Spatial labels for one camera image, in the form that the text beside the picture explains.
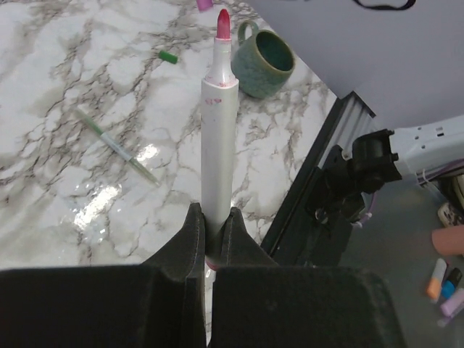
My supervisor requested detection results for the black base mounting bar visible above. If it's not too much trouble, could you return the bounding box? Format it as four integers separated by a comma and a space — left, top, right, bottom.
261, 121, 352, 267

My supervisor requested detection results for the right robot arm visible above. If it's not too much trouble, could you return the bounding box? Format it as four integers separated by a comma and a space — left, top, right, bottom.
307, 116, 463, 226

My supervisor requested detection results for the aluminium frame rail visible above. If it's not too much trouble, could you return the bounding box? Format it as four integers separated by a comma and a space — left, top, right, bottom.
326, 93, 378, 149

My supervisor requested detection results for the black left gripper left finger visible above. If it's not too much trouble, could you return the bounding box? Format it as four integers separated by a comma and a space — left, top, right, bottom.
143, 203, 207, 347

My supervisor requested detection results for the orange highlighter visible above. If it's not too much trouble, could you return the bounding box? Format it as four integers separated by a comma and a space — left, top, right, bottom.
426, 258, 447, 303

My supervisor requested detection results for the pink pen cap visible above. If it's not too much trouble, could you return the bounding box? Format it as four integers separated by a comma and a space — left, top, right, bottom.
196, 0, 213, 12

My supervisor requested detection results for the green pen cap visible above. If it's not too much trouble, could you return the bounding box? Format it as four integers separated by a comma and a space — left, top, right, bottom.
158, 50, 178, 65

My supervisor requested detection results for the blue highlighter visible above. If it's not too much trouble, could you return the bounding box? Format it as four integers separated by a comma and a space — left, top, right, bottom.
441, 268, 463, 299

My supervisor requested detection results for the white marker with pink tip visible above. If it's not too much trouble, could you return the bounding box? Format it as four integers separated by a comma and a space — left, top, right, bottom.
199, 8, 240, 348

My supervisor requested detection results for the teal ceramic mug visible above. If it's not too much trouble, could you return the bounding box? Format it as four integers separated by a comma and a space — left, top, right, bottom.
231, 20, 295, 99

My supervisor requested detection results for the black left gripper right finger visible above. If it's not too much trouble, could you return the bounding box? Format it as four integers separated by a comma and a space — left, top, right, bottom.
212, 207, 277, 347

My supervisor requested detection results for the lilac highlighter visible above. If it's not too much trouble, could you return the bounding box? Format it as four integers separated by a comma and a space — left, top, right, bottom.
437, 288, 464, 328

